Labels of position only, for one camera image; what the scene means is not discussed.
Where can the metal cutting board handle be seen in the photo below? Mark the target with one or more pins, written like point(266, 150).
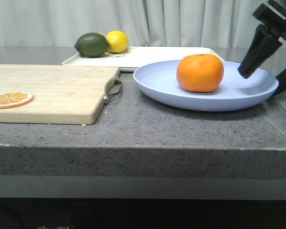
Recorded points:
point(114, 92)

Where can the grey curtain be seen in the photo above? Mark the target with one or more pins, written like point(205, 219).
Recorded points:
point(188, 23)

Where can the wooden cutting board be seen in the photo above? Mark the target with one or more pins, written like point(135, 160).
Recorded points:
point(63, 94)

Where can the green lime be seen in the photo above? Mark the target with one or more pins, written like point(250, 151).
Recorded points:
point(92, 44)

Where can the orange slice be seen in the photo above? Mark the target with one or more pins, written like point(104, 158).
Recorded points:
point(15, 99)

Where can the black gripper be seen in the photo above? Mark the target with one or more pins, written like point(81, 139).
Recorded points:
point(264, 43)

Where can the yellow lemon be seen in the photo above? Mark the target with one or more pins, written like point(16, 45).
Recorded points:
point(118, 41)

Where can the light blue plate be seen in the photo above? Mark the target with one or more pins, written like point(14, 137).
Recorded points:
point(158, 81)

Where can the cream white tray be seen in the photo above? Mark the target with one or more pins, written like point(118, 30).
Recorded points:
point(135, 57)

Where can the orange fruit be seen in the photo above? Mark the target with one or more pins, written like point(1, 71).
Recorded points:
point(200, 73)

